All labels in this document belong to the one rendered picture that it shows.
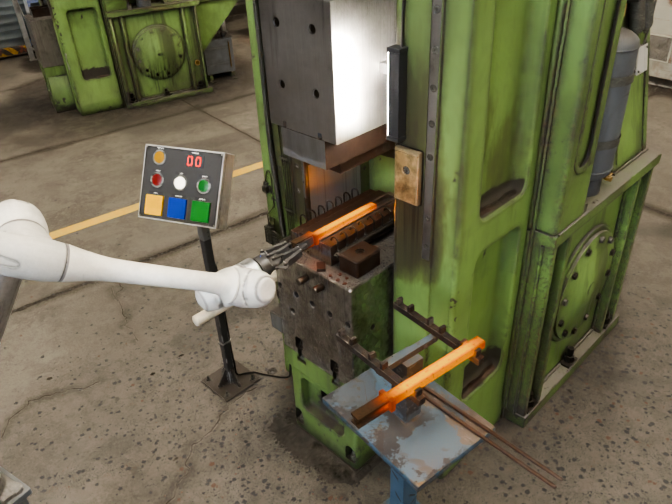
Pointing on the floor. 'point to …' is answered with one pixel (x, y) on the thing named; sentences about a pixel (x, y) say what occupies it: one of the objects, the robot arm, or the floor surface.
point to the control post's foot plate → (219, 382)
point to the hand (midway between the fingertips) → (303, 243)
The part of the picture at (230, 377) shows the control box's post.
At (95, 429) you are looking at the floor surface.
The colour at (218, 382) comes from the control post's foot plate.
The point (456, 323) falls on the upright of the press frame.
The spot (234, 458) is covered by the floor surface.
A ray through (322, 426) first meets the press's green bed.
